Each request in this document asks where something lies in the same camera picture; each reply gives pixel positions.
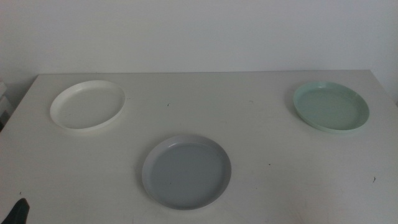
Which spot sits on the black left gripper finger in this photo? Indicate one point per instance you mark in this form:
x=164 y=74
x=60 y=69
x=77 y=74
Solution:
x=17 y=214

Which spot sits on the white shallow plastic bowl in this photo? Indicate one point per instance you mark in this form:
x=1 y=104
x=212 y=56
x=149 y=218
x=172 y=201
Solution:
x=88 y=105

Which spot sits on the grey shallow plastic bowl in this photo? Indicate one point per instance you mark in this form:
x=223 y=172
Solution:
x=186 y=174

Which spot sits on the mint green shallow plastic bowl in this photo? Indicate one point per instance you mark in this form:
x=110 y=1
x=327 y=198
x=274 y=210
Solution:
x=331 y=109

